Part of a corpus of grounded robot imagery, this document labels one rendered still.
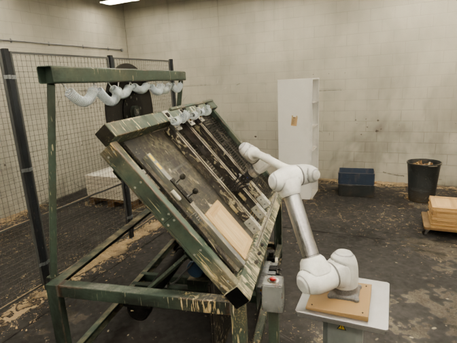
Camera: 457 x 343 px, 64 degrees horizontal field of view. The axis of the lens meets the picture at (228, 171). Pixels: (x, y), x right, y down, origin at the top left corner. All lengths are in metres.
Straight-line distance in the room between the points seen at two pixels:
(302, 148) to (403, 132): 2.11
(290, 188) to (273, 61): 5.82
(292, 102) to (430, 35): 2.67
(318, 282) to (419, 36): 5.93
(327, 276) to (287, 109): 4.44
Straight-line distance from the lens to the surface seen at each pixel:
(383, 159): 7.67
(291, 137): 6.37
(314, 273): 2.19
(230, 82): 8.18
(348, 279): 2.32
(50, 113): 2.43
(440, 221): 5.38
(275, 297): 2.22
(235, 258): 2.43
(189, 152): 2.87
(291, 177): 2.21
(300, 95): 6.27
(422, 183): 6.62
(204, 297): 2.38
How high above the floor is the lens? 2.06
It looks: 14 degrees down
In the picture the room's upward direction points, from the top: 3 degrees counter-clockwise
